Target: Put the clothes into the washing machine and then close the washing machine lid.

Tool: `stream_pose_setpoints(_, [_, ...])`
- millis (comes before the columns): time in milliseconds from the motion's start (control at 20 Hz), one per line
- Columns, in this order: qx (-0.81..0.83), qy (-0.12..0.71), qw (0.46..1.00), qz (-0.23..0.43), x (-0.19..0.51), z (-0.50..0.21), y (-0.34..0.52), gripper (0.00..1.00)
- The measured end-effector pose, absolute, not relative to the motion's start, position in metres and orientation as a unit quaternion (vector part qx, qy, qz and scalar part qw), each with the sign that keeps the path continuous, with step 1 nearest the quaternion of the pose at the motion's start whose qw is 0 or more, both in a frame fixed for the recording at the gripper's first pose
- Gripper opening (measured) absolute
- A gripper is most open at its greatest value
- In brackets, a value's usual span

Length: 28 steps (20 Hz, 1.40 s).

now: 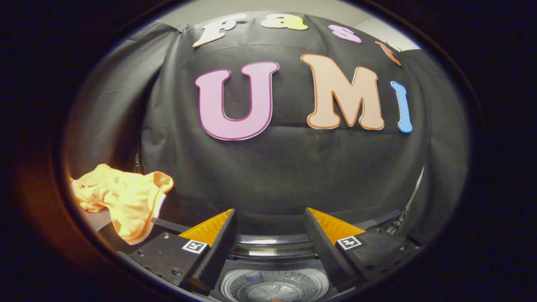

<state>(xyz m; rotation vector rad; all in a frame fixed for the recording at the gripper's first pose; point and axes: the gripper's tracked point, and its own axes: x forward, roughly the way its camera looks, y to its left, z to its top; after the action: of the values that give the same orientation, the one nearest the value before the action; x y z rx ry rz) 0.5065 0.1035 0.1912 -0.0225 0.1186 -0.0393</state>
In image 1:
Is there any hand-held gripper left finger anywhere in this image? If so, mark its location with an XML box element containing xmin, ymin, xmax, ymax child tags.
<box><xmin>125</xmin><ymin>208</ymin><xmax>238</xmax><ymax>296</ymax></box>

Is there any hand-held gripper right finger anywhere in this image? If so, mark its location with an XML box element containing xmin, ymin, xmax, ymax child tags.
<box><xmin>303</xmin><ymin>207</ymin><xmax>420</xmax><ymax>292</ymax></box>

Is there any grey washing machine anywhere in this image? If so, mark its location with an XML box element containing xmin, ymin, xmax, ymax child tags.
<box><xmin>210</xmin><ymin>234</ymin><xmax>336</xmax><ymax>302</ymax></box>

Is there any orange garment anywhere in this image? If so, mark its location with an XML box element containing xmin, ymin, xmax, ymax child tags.
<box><xmin>69</xmin><ymin>164</ymin><xmax>174</xmax><ymax>246</ymax></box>

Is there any black light stand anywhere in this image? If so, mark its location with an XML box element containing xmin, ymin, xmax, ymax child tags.
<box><xmin>388</xmin><ymin>209</ymin><xmax>411</xmax><ymax>235</ymax></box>

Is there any black backdrop cloth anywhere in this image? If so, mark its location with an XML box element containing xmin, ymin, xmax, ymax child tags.
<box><xmin>63</xmin><ymin>10</ymin><xmax>468</xmax><ymax>244</ymax></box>

